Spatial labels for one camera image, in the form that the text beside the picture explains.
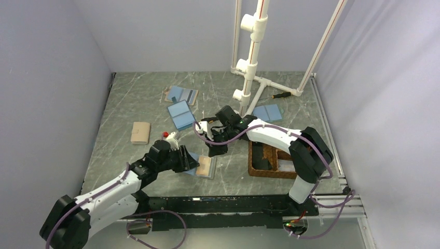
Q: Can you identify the white PVC pipe frame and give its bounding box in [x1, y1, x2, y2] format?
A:
[230, 0, 348, 116]

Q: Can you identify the brown woven basket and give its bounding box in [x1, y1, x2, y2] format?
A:
[248, 142, 297, 179]

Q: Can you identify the aluminium extrusion rail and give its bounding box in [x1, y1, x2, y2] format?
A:
[54, 196, 365, 249]

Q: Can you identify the black yellow screwdriver near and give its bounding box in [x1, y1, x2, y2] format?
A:
[201, 117, 218, 123]

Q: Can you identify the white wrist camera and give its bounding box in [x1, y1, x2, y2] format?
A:
[195, 121, 213, 140]
[162, 131, 181, 149]

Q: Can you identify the right side aluminium rail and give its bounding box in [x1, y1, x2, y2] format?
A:
[309, 77, 350, 193]

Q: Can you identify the blue card holder on green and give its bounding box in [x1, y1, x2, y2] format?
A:
[252, 104, 283, 122]

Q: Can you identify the grey leather card holder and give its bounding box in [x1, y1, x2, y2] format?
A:
[184, 153, 216, 179]

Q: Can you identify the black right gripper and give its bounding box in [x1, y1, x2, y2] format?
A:
[205, 126, 235, 158]

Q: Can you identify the tan card holder with cards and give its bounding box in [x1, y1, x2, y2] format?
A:
[164, 86, 199, 106]

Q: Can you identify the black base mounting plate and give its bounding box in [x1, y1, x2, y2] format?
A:
[126, 194, 319, 231]

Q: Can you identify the beige closed card holder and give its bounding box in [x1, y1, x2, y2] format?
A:
[130, 122, 151, 144]

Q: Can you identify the blue card holder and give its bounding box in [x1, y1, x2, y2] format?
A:
[167, 100, 196, 131]
[252, 104, 283, 122]

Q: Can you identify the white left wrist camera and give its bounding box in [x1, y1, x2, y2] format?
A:
[162, 131, 181, 149]

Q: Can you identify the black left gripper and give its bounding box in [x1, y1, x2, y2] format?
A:
[157, 145, 199, 173]

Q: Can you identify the tan card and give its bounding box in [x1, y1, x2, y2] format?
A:
[196, 156, 212, 177]

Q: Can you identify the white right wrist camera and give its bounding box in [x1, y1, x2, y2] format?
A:
[195, 121, 213, 140]

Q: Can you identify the black orange screwdriver far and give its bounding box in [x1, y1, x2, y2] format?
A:
[260, 92, 292, 100]

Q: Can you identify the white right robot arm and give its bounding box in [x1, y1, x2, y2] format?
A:
[193, 105, 334, 215]

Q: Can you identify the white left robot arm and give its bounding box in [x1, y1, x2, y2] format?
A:
[39, 140, 199, 248]

